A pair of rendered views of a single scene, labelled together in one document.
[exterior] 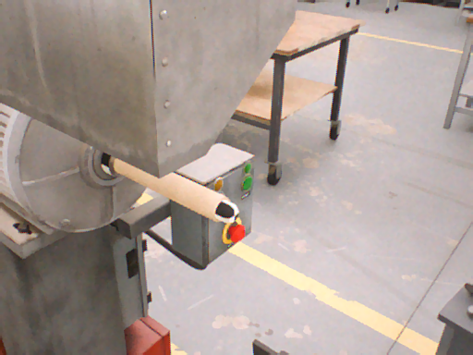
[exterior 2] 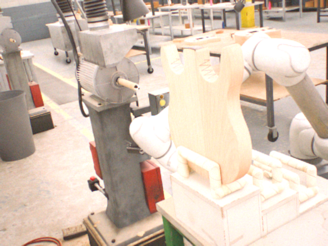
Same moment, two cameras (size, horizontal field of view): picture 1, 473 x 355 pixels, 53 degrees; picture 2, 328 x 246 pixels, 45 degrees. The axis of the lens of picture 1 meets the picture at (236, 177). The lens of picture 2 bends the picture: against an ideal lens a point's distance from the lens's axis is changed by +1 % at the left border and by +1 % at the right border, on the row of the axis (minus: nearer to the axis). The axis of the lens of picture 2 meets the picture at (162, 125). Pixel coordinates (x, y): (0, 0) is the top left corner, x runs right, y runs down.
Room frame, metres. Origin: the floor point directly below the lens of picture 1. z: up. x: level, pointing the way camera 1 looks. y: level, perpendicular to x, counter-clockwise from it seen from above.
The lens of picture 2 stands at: (-1.14, -0.87, 1.72)
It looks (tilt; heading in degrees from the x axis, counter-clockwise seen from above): 20 degrees down; 26
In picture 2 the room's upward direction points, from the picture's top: 8 degrees counter-clockwise
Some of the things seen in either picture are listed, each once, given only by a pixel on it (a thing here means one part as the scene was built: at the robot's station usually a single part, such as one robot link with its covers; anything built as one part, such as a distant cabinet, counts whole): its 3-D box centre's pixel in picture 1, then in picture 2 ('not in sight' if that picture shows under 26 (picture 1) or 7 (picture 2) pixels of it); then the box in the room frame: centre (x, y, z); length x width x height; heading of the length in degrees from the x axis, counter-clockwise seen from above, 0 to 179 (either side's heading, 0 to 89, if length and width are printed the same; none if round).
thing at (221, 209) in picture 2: not in sight; (214, 204); (-0.09, -0.51, 1.02); 0.27 x 0.15 x 0.17; 56
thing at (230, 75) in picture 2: not in sight; (227, 64); (-0.18, -0.61, 1.49); 0.07 x 0.04 x 0.10; 55
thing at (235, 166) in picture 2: not in sight; (203, 114); (-0.10, -0.50, 1.33); 0.35 x 0.04 x 0.40; 55
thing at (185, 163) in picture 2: not in sight; (182, 164); (-0.08, -0.41, 1.15); 0.03 x 0.03 x 0.09
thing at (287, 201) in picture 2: not in sight; (251, 197); (0.03, -0.60, 0.98); 0.27 x 0.16 x 0.09; 56
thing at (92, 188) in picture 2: not in sight; (98, 190); (0.76, 0.59, 0.46); 0.25 x 0.07 x 0.08; 52
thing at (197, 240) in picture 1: (181, 208); (157, 110); (0.85, 0.12, 0.99); 0.24 x 0.21 x 0.26; 52
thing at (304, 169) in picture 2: not in sight; (291, 162); (0.20, -0.71, 1.04); 0.20 x 0.03 x 0.03; 55
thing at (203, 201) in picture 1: (168, 184); (128, 84); (0.52, 0.09, 1.25); 0.18 x 0.03 x 0.03; 52
